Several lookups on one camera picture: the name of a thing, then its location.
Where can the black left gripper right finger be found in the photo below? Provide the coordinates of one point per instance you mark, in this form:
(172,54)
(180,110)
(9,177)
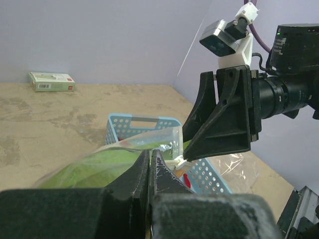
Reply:
(178,213)

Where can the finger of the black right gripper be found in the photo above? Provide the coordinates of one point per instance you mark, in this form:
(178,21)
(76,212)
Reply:
(196,125)

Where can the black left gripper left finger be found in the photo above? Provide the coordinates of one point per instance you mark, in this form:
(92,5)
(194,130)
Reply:
(117,211)

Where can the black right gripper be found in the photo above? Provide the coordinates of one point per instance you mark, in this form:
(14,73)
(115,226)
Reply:
(272,95)

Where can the green leafy vegetable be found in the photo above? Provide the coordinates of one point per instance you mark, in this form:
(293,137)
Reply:
(100,168)

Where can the clear polka dot zip bag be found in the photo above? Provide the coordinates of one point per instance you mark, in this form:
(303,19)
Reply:
(107,163)

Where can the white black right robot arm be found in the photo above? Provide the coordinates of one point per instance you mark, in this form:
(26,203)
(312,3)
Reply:
(295,50)

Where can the clear bag with orange zipper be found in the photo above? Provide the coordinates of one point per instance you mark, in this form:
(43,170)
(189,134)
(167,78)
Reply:
(238,170)

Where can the light blue plastic basket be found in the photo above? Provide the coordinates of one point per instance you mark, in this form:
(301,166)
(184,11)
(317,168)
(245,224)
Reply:
(137,131)

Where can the green and white small box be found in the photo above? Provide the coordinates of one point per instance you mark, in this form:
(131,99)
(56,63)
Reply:
(51,82)

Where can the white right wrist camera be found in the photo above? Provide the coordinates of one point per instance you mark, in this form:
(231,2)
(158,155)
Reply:
(231,41)

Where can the black aluminium base frame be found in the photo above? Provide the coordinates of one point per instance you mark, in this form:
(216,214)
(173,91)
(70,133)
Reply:
(300,216)

